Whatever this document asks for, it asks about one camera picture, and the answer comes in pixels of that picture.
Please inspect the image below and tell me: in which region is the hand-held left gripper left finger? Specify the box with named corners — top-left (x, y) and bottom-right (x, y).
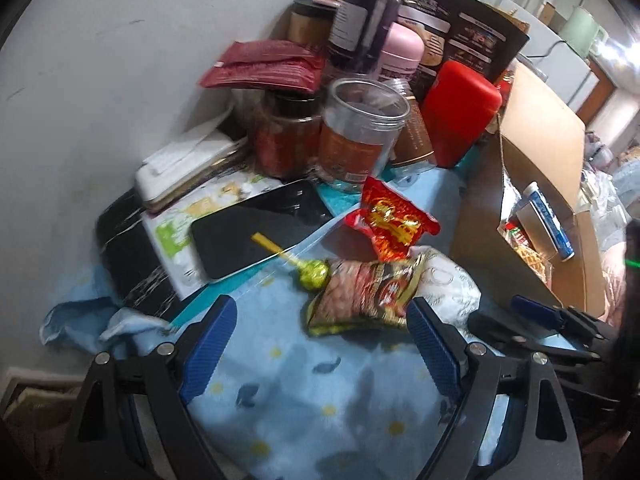
top-left (62, 294), bottom-right (238, 480)

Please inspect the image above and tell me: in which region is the blue and white tube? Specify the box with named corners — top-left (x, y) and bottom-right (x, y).
top-left (520, 181), bottom-right (576, 263)

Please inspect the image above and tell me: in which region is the black printed carton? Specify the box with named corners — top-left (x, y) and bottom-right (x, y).
top-left (385, 0), bottom-right (531, 106)

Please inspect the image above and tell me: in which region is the white and green booklet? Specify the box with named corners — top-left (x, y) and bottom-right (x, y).
top-left (141, 172), bottom-right (301, 301)

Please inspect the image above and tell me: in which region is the white flat case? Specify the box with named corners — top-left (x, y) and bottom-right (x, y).
top-left (135, 145), bottom-right (248, 212)

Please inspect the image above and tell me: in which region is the dark blue jar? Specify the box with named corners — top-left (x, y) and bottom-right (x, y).
top-left (327, 0), bottom-right (410, 73)

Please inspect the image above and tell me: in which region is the white patterned tissue pack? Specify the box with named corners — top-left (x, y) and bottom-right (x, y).
top-left (425, 250), bottom-right (482, 331)

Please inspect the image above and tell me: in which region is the white folded paper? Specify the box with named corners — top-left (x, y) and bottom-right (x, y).
top-left (142, 122), bottom-right (236, 176)

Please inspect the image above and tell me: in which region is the maroon sachet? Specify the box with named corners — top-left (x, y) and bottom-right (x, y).
top-left (215, 40), bottom-right (326, 68)
top-left (200, 57), bottom-right (324, 93)

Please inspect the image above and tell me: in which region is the pink quilted garment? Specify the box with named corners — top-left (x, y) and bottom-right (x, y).
top-left (599, 245), bottom-right (632, 323)

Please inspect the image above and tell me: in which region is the cardboard box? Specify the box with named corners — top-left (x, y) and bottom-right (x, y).
top-left (447, 62), bottom-right (608, 316)

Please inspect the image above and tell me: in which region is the light blue printed blanket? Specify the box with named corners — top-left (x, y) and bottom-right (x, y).
top-left (40, 160), bottom-right (601, 480)

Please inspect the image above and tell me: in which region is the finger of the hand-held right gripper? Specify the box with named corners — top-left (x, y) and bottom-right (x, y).
top-left (510, 295), bottom-right (617, 347)
top-left (467, 312), bottom-right (601, 367)

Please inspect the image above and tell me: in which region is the yellow snack packet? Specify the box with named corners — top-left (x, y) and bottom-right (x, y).
top-left (514, 239), bottom-right (555, 282)

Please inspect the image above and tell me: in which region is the black smartphone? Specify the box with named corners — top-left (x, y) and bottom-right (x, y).
top-left (191, 180), bottom-right (335, 281)

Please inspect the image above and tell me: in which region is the red and gold snack packet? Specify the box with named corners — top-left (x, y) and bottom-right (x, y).
top-left (345, 176), bottom-right (441, 261)

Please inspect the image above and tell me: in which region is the red plastic canister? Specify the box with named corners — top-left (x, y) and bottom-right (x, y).
top-left (421, 60), bottom-right (503, 170)

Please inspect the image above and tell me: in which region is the clear jar brown label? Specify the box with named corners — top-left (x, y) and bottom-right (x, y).
top-left (390, 77), bottom-right (436, 167)

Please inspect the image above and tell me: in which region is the clear plastic bag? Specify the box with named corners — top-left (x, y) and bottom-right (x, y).
top-left (580, 130), bottom-right (640, 241)

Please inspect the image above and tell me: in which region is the gold wrapped lollipop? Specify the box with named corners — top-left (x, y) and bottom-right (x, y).
top-left (251, 232), bottom-right (331, 292)

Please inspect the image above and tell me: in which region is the pale green kettle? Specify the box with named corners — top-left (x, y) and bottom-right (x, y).
top-left (557, 6), bottom-right (608, 61)

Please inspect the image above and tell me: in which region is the brown noodle snack packet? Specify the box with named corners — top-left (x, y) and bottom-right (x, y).
top-left (306, 247), bottom-right (441, 337)

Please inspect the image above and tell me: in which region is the brown wooden door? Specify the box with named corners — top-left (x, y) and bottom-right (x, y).
top-left (575, 72), bottom-right (616, 122)

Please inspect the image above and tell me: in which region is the white refrigerator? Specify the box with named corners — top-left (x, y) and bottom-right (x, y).
top-left (520, 10), bottom-right (601, 111)

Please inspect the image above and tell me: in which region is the pink lid jar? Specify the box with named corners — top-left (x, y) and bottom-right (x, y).
top-left (377, 22), bottom-right (426, 83)

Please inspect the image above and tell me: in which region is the dark jar red label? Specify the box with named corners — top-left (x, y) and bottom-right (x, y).
top-left (247, 90), bottom-right (326, 178)

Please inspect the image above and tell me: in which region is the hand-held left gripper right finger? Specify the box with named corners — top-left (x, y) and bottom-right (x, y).
top-left (406, 296), bottom-right (583, 480)

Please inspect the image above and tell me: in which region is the open clear jar orange label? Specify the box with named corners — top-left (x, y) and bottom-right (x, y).
top-left (317, 77), bottom-right (412, 193)

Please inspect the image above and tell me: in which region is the black marbled notebook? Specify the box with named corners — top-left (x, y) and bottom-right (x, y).
top-left (95, 187), bottom-right (191, 321)

